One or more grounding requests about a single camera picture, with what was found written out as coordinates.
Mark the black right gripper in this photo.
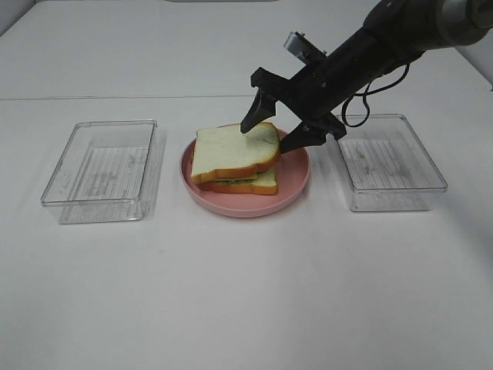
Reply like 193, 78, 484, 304
240, 59, 347, 154

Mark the bread slice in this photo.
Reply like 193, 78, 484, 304
198, 166, 278, 195
190, 122, 280, 184

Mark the green lettuce leaf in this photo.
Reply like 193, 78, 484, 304
216, 176, 257, 184

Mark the yellow cheese slice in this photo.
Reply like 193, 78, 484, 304
216, 172, 257, 180

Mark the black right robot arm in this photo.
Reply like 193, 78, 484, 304
240, 1, 492, 153

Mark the pink round plate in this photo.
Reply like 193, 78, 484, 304
180, 129, 310, 218

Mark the right clear plastic container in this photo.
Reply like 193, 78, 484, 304
326, 113, 448, 212

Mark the clear plastic container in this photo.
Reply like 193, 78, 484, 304
40, 120, 163, 224
326, 113, 448, 212

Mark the left clear plastic container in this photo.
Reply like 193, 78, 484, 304
40, 120, 163, 224

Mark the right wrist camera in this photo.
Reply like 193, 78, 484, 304
283, 32, 327, 65

